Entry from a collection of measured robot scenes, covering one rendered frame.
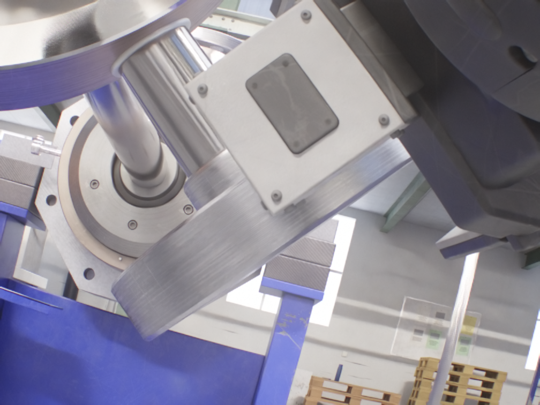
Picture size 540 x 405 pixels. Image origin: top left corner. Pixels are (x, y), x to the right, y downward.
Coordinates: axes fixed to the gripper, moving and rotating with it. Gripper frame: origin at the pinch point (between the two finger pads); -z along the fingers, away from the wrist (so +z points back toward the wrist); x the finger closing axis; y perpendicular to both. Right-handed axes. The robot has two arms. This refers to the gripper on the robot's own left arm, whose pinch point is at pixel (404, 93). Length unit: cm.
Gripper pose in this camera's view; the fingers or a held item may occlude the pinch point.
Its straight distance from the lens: 30.6
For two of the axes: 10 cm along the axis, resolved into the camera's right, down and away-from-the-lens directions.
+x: -5.7, -8.2, 0.5
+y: -8.0, 5.3, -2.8
